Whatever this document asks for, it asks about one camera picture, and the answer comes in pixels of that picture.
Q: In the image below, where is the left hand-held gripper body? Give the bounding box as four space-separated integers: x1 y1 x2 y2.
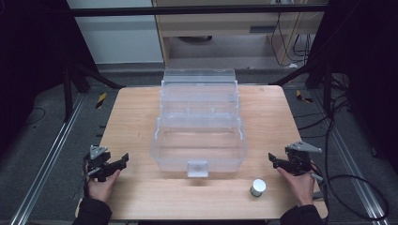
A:
84 144 113 183

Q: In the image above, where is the person's left hand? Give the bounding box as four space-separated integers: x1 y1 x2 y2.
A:
86 169 122 204

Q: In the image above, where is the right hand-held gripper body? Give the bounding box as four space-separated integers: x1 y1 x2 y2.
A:
283 141 323 176

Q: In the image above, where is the aluminium floor rail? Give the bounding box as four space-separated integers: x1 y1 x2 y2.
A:
8 93 87 225
309 90 392 225

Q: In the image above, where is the person's right hand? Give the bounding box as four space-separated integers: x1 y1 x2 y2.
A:
276 167 315 207

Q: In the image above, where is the light wooden desk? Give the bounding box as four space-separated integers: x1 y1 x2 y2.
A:
151 0 330 68

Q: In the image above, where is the black metal stand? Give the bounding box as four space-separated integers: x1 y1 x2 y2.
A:
268 60 334 118
61 60 127 124

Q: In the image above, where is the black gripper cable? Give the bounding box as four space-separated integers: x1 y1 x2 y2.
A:
311 162 390 221

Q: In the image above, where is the black horizontal frame bar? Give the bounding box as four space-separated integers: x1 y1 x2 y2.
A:
69 3 329 18

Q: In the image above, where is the small silver cylindrical can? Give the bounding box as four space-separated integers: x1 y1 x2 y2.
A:
249 178 268 199

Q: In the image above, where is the black floor cable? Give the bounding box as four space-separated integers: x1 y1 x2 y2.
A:
293 90 353 140

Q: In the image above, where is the clear plastic storage box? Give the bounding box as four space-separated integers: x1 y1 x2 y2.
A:
150 67 249 179

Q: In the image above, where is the bundle of black cables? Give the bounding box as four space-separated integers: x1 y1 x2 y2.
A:
269 12 315 68

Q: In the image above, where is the yellow black striped tape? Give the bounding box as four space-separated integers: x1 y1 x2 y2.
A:
95 91 108 110
295 89 314 104

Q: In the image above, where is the black curtain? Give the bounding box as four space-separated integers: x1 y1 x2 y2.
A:
0 0 98 158
308 0 398 176

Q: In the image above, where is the white cabinet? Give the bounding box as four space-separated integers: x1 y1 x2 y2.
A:
66 0 164 66

